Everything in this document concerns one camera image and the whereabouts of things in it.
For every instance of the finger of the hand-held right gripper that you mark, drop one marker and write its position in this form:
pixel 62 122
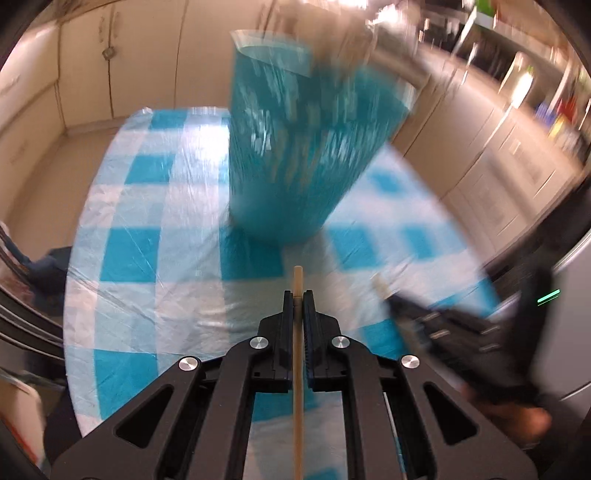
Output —
pixel 452 332

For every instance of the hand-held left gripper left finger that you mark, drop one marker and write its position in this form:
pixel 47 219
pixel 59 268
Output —
pixel 288 337

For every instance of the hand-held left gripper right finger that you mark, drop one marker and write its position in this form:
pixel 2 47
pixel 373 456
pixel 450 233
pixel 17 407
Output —
pixel 308 337

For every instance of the beige wooden chopstick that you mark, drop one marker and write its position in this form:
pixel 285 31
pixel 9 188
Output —
pixel 298 438
pixel 379 284

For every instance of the teal floral cup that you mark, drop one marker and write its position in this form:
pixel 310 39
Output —
pixel 300 161

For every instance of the person's right hand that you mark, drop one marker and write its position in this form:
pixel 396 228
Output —
pixel 517 420

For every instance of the blue checked tablecloth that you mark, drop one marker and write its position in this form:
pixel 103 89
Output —
pixel 161 277

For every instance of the cream cabinet row under counter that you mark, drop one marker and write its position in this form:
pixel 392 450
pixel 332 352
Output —
pixel 498 161

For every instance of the dark blue chair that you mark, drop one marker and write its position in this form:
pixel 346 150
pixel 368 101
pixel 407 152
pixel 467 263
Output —
pixel 51 270

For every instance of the dark countertop appliance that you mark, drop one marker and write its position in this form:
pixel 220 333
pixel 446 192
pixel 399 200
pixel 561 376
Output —
pixel 461 37

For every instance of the cream cabinet with door latch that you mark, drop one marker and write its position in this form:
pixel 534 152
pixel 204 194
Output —
pixel 138 60

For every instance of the cream drawer cabinet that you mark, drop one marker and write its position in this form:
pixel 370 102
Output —
pixel 27 101

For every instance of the grey metal door frame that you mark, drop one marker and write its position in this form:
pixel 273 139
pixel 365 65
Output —
pixel 23 314

